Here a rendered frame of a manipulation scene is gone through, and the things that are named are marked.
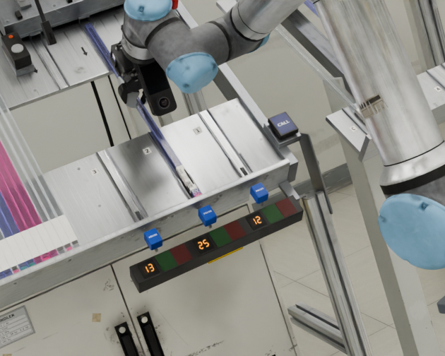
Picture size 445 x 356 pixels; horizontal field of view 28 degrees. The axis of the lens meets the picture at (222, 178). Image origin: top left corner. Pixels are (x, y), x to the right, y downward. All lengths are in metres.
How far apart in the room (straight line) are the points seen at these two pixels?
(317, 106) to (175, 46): 2.52
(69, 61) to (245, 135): 0.41
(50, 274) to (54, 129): 2.00
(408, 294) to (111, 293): 0.65
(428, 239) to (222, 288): 0.93
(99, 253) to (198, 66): 0.39
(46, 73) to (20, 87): 0.06
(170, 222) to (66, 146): 1.97
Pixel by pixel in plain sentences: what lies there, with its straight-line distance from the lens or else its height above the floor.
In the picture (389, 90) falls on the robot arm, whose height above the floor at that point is 0.90.
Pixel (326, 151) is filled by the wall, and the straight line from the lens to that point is 3.97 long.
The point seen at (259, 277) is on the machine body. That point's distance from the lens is 2.05.
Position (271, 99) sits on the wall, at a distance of 3.83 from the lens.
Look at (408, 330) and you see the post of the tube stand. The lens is 2.04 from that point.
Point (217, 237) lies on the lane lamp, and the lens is 1.61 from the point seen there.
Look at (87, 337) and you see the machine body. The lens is 1.95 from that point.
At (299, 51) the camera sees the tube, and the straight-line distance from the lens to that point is 1.78.
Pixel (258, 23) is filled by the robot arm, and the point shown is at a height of 1.01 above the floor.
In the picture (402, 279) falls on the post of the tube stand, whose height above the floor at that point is 0.35.
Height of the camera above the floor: 1.13
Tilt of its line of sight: 13 degrees down
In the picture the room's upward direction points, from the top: 18 degrees counter-clockwise
